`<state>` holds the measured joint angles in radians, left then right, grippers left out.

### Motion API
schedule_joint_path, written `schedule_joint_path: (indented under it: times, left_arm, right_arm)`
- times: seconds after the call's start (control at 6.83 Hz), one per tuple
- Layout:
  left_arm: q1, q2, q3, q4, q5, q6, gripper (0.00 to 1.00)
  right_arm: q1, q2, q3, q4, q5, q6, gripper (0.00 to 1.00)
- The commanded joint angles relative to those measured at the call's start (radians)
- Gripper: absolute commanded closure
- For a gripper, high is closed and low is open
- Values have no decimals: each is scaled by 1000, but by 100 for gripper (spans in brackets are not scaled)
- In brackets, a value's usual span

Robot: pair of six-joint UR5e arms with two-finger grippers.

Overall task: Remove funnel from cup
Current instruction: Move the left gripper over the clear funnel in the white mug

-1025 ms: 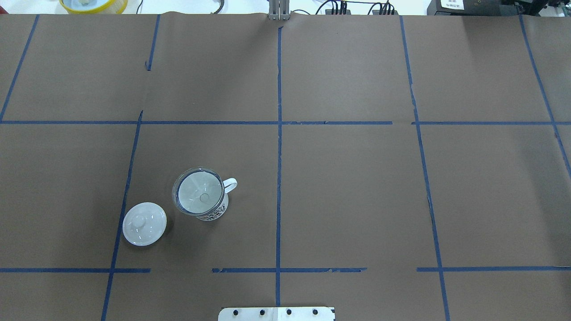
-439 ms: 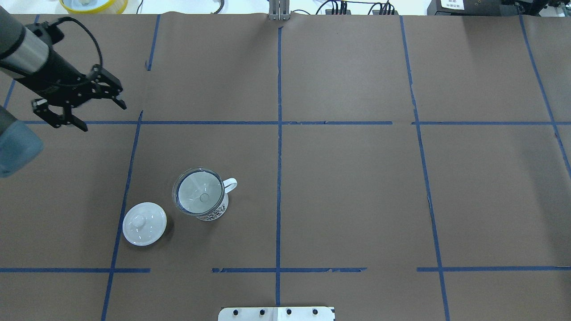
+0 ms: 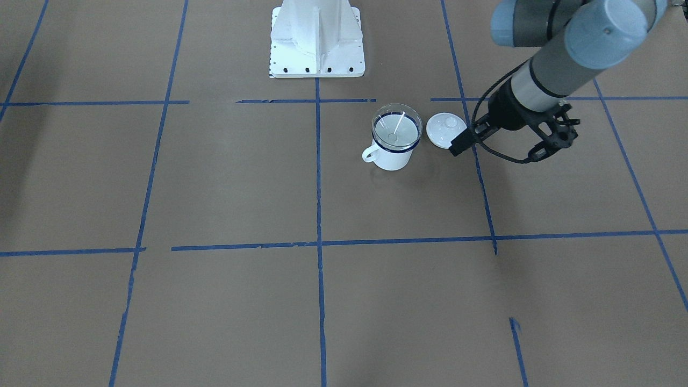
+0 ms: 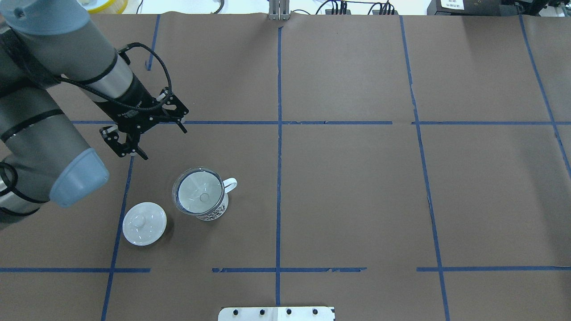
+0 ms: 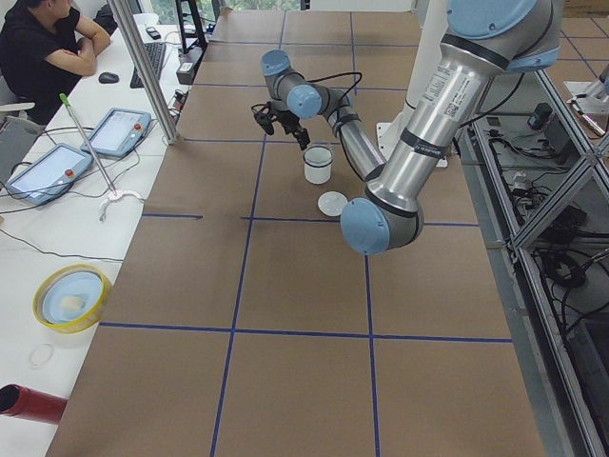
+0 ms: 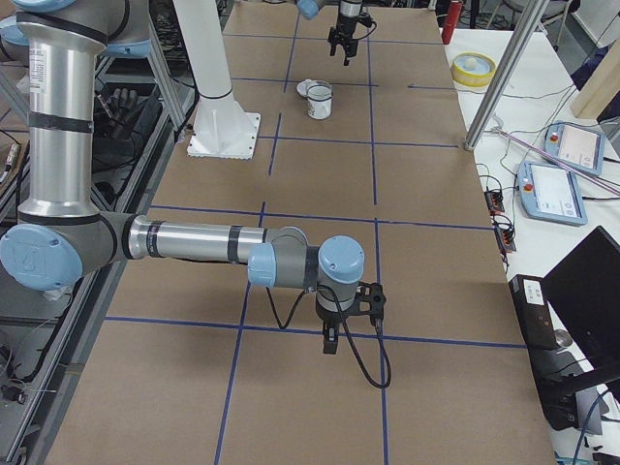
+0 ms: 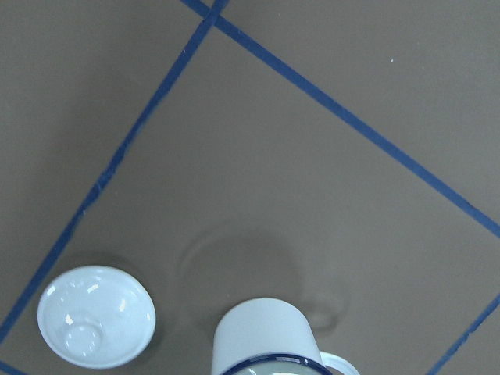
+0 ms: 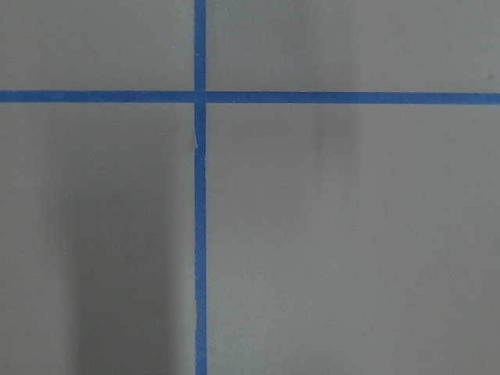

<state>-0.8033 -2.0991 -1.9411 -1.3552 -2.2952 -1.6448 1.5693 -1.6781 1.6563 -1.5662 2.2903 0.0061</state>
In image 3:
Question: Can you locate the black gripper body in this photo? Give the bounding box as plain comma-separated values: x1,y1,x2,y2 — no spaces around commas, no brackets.
472,86,533,141

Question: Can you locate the white ceramic lid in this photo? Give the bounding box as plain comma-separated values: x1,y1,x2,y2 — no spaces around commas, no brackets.
426,112,467,149

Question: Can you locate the clear glass funnel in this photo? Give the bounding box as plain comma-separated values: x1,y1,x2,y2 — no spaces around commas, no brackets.
371,103,424,153

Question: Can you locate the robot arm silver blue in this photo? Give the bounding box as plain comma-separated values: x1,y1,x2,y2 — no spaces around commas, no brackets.
449,1,668,164

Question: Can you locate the white enamel mug blue rim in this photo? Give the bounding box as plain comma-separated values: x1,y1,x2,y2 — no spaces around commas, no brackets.
361,116,422,171

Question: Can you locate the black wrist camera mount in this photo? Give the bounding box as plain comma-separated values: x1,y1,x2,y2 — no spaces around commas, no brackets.
525,101,581,162

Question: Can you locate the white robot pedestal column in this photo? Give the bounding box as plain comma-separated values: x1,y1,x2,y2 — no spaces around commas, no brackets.
269,1,366,78

